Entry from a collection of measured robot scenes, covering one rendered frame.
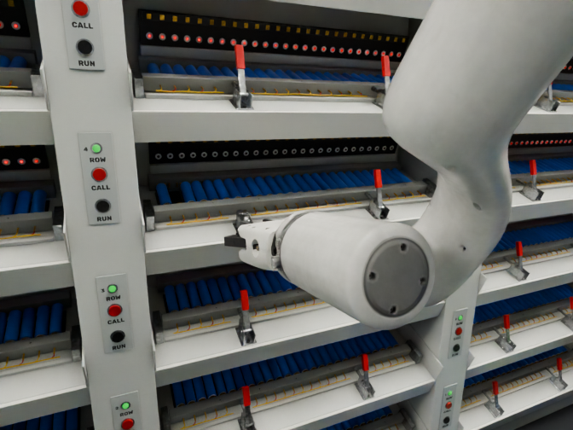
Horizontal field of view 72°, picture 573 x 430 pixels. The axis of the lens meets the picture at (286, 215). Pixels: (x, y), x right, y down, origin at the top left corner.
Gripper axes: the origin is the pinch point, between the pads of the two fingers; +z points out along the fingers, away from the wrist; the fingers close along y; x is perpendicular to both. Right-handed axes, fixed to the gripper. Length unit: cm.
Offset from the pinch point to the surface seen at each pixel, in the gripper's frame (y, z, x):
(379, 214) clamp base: 25.7, 5.6, -0.4
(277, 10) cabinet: 13.1, 18.5, 39.5
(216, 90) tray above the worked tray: -2.7, 8.3, 21.9
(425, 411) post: 45, 16, -51
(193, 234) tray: -8.1, 8.0, -0.4
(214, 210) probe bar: -3.9, 10.7, 2.8
